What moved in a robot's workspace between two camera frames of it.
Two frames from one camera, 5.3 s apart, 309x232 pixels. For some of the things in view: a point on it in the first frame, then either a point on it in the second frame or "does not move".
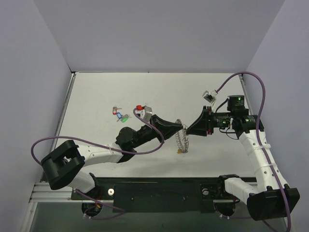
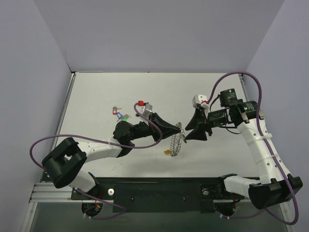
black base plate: (158, 195) does not move
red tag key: (114, 109) does not move
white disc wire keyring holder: (183, 145) to (176, 140)
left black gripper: (155, 123) does not move
